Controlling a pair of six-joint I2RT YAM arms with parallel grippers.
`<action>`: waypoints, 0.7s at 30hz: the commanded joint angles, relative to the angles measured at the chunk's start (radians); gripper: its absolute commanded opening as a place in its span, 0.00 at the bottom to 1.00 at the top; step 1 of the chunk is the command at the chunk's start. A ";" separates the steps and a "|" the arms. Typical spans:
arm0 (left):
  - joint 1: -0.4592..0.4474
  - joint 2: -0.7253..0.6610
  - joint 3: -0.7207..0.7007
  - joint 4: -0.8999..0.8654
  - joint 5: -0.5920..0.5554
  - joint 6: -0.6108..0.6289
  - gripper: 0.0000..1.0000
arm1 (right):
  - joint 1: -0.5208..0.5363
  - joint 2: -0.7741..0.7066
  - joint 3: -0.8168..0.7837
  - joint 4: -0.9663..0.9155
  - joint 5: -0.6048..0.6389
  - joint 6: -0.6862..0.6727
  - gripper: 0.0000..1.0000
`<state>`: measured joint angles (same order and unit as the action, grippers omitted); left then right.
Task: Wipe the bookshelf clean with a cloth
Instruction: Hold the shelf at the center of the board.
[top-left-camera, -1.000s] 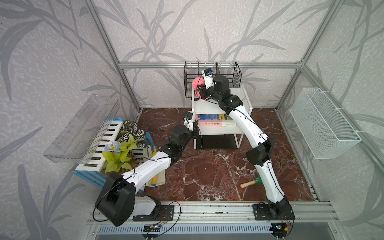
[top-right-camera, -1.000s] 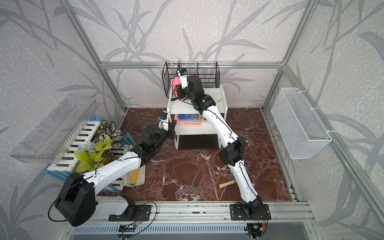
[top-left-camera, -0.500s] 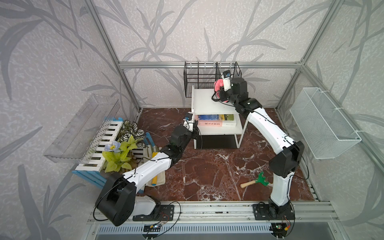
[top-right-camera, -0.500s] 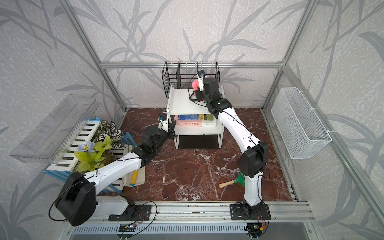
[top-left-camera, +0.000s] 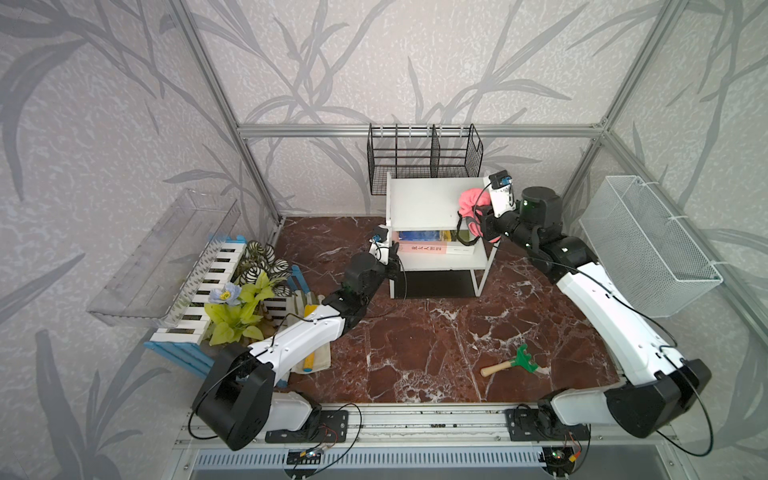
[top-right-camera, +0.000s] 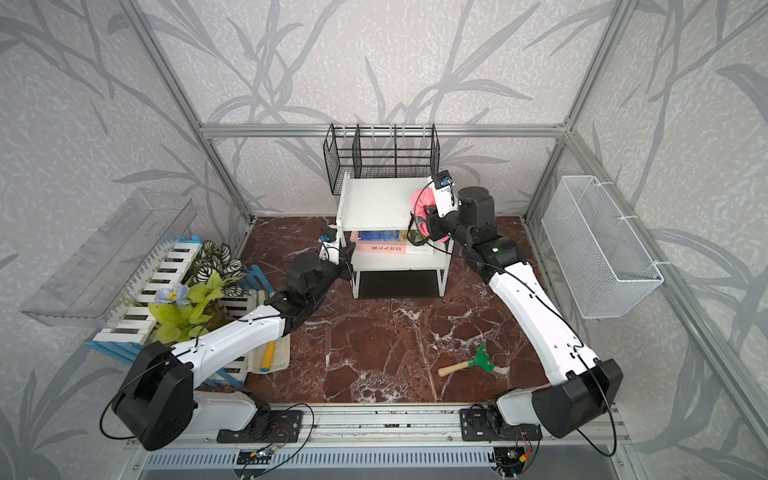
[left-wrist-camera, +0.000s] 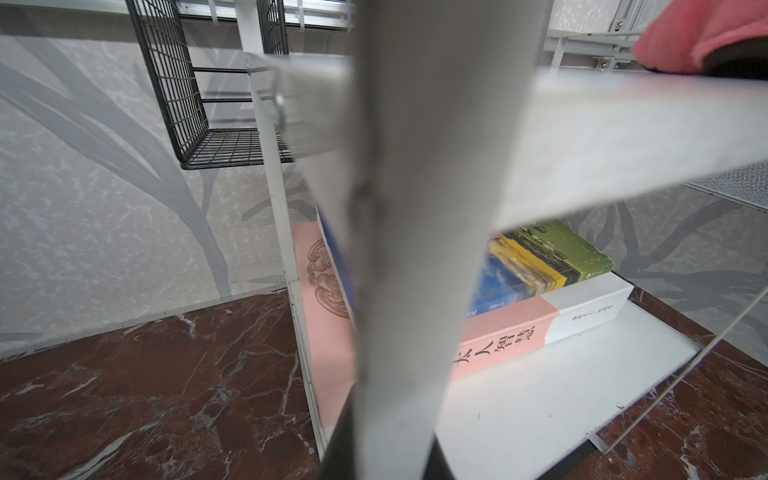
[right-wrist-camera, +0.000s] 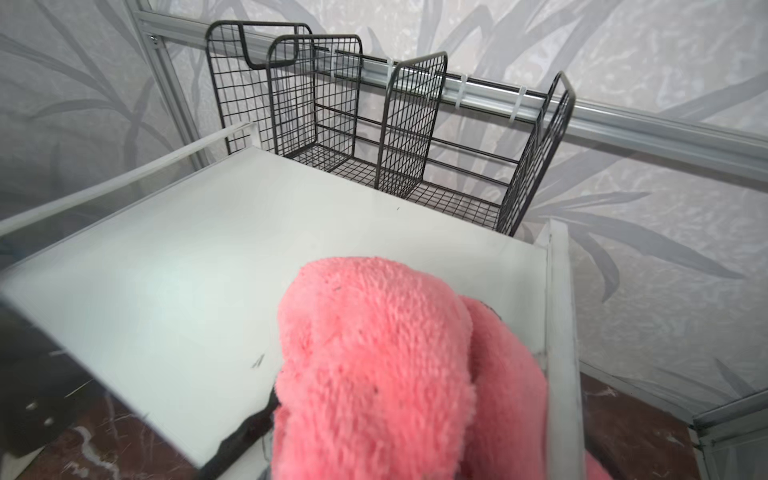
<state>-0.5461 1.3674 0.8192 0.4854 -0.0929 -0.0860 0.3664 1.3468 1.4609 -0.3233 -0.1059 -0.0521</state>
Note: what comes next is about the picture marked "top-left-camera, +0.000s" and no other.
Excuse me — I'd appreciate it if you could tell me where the white wire basket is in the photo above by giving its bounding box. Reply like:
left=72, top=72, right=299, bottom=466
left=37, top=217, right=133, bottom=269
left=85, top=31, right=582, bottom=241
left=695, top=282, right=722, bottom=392
left=579, top=175, right=723, bottom=318

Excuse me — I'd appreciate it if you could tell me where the pink cloth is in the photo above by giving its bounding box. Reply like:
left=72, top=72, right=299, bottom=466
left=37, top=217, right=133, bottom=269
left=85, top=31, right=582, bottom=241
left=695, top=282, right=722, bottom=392
left=456, top=186, right=500, bottom=245

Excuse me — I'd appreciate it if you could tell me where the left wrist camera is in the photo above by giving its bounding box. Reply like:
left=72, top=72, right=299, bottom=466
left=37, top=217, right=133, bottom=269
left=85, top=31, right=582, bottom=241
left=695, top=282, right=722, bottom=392
left=369, top=225, right=389, bottom=265

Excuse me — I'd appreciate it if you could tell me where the blue white picket crate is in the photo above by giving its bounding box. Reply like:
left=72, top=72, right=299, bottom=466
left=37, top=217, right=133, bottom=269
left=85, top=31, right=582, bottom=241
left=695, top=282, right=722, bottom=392
left=144, top=236, right=311, bottom=378

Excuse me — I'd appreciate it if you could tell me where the clear plastic wall shelf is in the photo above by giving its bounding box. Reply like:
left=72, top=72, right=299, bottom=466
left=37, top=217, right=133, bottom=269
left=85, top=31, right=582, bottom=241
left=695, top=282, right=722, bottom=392
left=86, top=189, right=241, bottom=328

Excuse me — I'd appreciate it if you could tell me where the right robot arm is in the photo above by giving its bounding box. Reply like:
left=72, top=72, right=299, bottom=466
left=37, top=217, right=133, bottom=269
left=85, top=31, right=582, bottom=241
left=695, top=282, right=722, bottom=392
left=472, top=180, right=712, bottom=438

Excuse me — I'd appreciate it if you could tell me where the striped leaf plant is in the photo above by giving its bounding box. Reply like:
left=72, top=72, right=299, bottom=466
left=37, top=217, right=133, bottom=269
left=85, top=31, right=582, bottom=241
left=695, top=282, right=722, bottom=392
left=233, top=240, right=292, bottom=297

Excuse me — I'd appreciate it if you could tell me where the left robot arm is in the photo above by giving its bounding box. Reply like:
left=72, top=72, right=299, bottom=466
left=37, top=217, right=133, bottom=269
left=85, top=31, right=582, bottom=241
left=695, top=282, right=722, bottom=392
left=192, top=242, right=402, bottom=451

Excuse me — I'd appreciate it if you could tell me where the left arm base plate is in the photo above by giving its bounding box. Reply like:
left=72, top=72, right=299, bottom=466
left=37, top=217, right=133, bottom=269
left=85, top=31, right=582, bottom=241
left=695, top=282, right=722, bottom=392
left=265, top=409, right=349, bottom=444

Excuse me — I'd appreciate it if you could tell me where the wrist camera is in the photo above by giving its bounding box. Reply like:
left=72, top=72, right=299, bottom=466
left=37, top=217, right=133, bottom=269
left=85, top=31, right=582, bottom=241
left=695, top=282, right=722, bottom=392
left=369, top=225, right=389, bottom=265
left=487, top=170, right=515, bottom=218

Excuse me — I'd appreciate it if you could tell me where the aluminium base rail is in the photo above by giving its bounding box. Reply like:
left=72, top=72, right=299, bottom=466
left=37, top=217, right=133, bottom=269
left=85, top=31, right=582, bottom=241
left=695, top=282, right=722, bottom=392
left=172, top=403, right=665, bottom=449

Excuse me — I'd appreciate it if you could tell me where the black wire basket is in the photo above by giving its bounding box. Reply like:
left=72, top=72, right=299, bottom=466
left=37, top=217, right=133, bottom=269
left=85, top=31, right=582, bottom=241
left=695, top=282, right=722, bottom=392
left=366, top=125, right=484, bottom=196

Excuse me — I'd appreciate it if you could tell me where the blue book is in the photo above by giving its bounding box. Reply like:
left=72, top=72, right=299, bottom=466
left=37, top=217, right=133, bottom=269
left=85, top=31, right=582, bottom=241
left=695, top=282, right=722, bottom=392
left=398, top=230, right=441, bottom=242

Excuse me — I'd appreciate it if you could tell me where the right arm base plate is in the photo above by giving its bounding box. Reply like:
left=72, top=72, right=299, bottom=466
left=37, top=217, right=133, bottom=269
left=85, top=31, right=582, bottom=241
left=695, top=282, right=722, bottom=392
left=504, top=404, right=591, bottom=441

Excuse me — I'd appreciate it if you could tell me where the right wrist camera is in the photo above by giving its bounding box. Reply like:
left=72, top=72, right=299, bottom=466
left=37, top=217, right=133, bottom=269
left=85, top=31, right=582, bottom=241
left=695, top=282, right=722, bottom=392
left=487, top=170, right=515, bottom=218

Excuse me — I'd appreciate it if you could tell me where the green artificial plant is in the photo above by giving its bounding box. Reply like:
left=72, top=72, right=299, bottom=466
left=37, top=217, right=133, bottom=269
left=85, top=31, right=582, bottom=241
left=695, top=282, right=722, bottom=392
left=203, top=272, right=274, bottom=346

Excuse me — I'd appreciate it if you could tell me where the white two-tier bookshelf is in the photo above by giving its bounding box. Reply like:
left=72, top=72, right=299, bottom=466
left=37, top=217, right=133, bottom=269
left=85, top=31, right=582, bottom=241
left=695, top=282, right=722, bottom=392
left=385, top=175, right=495, bottom=299

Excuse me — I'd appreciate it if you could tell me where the green toy rake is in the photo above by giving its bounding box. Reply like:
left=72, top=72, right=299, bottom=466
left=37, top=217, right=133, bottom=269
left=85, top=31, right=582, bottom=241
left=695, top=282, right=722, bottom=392
left=480, top=344, right=539, bottom=377

